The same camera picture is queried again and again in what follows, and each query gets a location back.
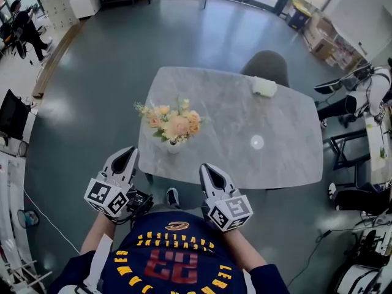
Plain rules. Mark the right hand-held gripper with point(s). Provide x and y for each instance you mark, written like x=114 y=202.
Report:
x=232 y=210

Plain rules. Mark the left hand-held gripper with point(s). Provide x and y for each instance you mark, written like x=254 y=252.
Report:
x=102 y=196

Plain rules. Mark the peach and yellow flowers bunch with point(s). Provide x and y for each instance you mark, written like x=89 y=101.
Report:
x=176 y=125

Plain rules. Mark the person's right forearm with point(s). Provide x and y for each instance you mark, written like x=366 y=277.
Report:
x=242 y=250

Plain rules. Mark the person's left forearm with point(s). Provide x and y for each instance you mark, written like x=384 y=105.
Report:
x=96 y=234

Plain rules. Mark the person's dark shoe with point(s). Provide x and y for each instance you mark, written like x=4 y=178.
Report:
x=172 y=197

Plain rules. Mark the grey marble table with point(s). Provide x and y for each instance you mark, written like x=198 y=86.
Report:
x=260 y=118

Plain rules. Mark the person's navy printed jersey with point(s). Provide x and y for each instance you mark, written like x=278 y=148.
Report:
x=171 y=256

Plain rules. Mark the black office chair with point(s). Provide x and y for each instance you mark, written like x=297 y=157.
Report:
x=12 y=115

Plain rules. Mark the wooden boards stack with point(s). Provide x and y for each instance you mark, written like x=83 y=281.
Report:
x=52 y=63

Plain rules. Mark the grey upholstered chair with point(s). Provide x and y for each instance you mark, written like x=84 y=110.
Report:
x=266 y=64

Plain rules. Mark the white work desk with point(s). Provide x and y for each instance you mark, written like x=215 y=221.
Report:
x=375 y=145

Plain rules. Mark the white locker cabinet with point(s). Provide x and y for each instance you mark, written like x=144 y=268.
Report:
x=58 y=5

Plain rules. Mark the cardboard boxes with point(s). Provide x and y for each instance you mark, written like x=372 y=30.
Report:
x=320 y=41

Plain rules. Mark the black bin with yellow lid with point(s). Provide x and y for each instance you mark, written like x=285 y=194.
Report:
x=298 y=17

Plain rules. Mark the black metal frame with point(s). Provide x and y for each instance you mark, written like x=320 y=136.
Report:
x=337 y=152

